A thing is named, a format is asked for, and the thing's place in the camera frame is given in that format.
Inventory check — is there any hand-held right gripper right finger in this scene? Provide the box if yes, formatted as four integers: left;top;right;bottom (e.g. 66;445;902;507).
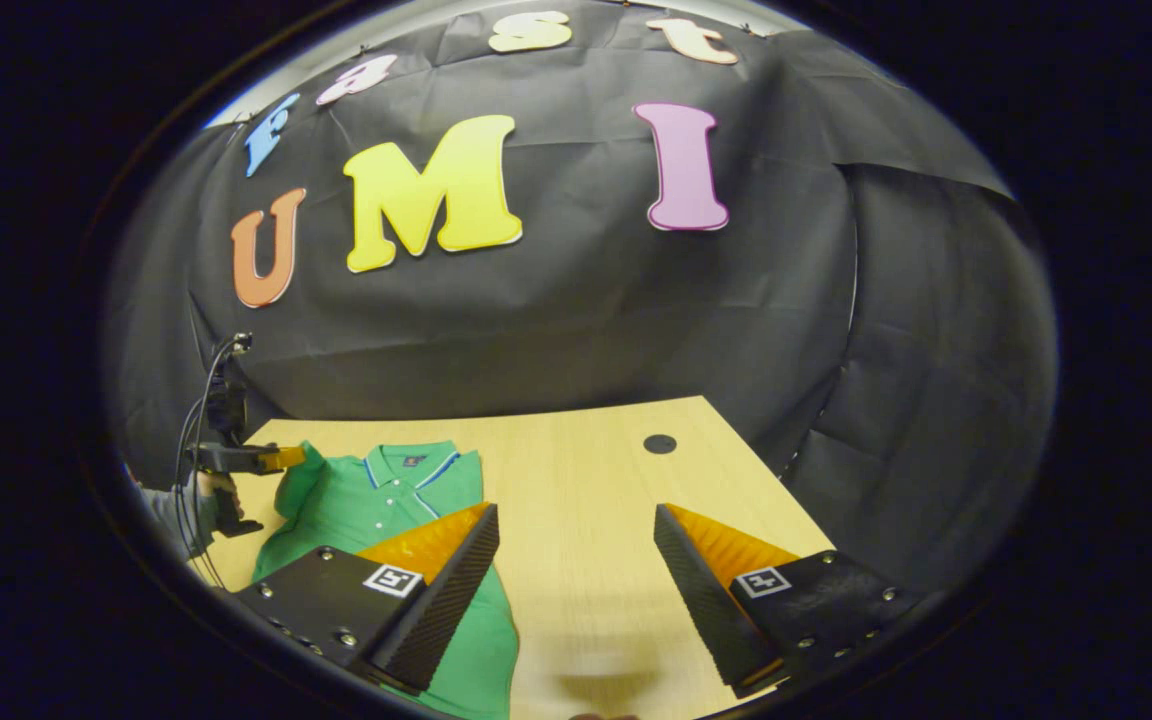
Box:
652;502;923;699

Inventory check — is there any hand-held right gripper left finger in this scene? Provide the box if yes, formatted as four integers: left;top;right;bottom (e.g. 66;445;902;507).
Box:
226;502;502;693

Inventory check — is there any green T-shirt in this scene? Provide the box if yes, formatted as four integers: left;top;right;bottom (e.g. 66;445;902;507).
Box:
251;440;520;720

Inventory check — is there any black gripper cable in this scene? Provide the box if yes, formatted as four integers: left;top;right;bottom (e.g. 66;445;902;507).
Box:
172;338;239;591

